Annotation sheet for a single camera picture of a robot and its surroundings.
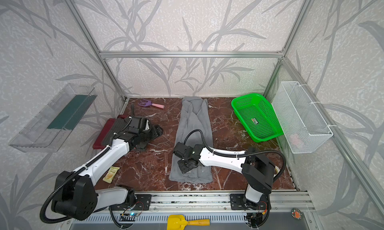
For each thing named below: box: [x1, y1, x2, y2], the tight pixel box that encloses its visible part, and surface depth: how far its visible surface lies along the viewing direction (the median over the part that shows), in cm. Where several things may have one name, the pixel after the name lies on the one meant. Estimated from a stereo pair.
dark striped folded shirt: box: [102, 118, 129, 146], surface depth 96 cm
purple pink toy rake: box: [138, 99, 165, 109], surface depth 118 cm
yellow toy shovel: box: [167, 214, 211, 230], surface depth 68 cm
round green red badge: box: [291, 207, 303, 220], surface depth 72 cm
